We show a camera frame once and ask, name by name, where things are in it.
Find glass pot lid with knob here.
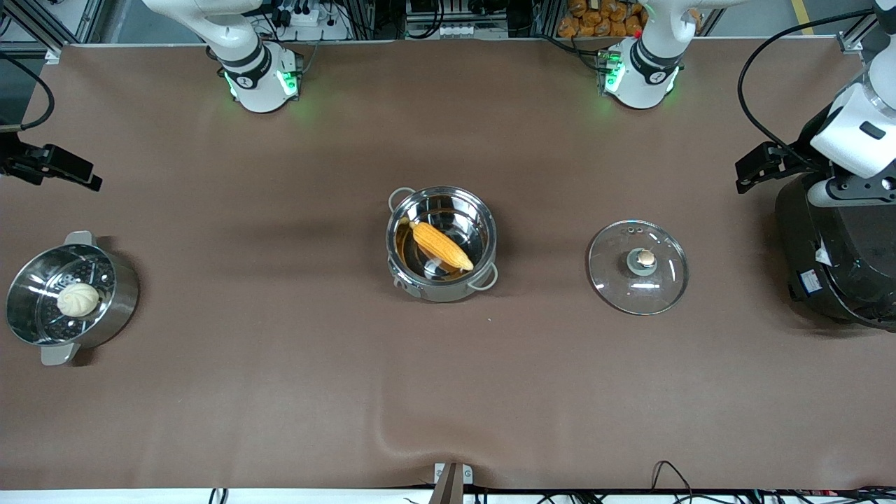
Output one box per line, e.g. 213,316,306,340
588,220,690,316

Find yellow toy corn cob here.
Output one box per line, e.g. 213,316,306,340
409,220,475,272

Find black electric rice cooker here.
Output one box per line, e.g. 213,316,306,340
775,171,896,332

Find white steamed bun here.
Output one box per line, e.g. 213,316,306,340
56,282,101,318

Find perforated steel steamer plate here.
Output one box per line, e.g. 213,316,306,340
28,260,116,338

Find pile of orange toy bread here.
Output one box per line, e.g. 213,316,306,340
558,0,701,38

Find white power strip with plugs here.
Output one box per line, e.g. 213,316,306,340
269,0,351,41

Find brown table cover mat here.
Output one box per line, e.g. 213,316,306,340
0,36,896,491

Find small white power strip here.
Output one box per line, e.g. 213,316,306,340
437,21,491,38

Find aluminium frame profile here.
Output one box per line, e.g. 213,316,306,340
838,0,896,54

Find steel steamer pot grey handles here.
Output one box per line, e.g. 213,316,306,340
6,231,139,366

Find black looped cable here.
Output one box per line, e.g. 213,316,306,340
650,460,695,494

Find steel cooking pot loop handles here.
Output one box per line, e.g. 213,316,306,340
386,185,499,303

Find white mounting bracket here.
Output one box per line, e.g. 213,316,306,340
434,462,475,485

